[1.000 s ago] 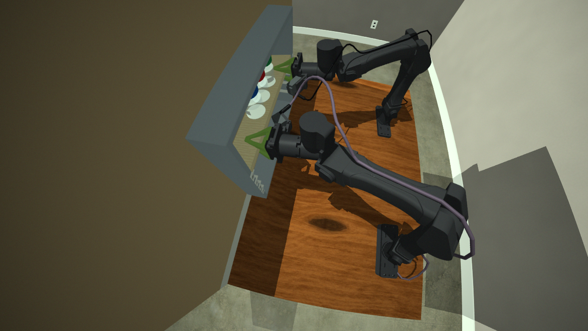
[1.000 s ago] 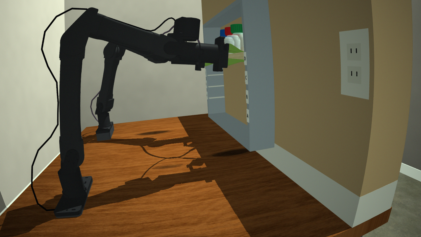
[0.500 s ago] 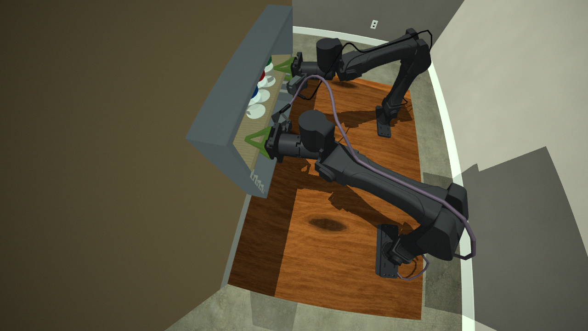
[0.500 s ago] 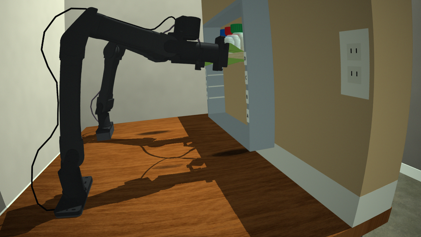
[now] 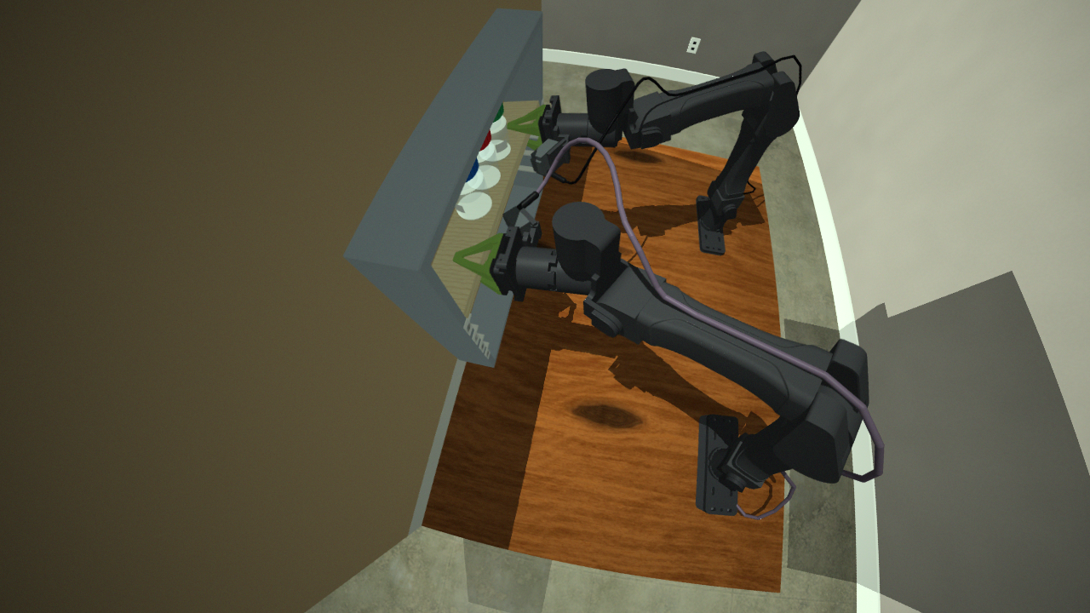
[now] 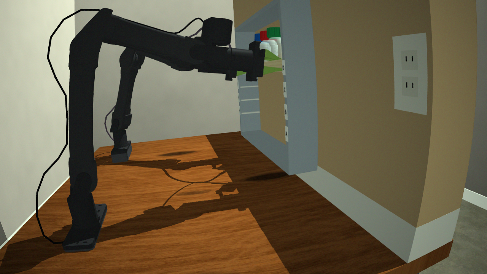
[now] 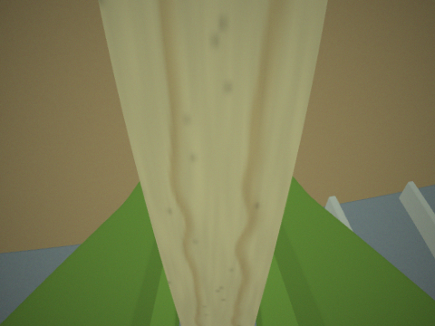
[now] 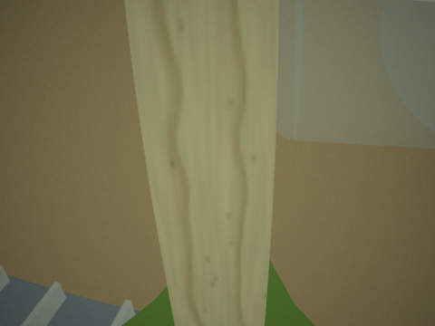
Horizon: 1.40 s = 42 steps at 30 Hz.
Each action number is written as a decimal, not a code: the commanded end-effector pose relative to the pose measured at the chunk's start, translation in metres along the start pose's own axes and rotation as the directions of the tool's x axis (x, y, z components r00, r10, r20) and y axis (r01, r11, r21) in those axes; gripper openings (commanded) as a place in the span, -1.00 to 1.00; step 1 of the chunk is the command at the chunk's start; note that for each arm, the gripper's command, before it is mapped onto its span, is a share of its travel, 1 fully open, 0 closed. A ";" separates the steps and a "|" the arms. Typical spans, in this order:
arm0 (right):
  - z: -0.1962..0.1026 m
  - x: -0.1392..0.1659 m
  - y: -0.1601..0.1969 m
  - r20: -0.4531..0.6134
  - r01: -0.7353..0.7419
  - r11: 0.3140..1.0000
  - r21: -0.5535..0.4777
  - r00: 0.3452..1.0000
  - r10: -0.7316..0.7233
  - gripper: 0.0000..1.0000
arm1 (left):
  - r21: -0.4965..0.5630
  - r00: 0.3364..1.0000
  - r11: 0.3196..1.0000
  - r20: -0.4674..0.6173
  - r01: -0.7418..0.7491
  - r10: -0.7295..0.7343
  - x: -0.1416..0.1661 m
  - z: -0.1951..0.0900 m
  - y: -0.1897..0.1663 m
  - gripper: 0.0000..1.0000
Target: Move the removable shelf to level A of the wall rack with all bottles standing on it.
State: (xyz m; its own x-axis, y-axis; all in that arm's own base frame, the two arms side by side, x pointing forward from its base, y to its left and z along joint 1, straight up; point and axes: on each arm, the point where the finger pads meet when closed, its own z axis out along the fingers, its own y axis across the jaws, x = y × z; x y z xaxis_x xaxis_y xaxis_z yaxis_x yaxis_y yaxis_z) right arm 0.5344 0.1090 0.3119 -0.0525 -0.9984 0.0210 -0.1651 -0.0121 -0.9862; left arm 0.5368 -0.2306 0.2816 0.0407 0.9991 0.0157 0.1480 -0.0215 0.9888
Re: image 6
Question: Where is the light wooden shelf board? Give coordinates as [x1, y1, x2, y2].
[264, 59, 282, 68]

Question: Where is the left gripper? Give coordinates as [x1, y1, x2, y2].
[212, 69, 246, 81]

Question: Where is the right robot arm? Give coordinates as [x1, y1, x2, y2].
[62, 8, 235, 250]

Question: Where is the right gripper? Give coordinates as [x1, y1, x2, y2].
[228, 41, 282, 81]

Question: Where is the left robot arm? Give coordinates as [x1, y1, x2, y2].
[110, 48, 213, 155]

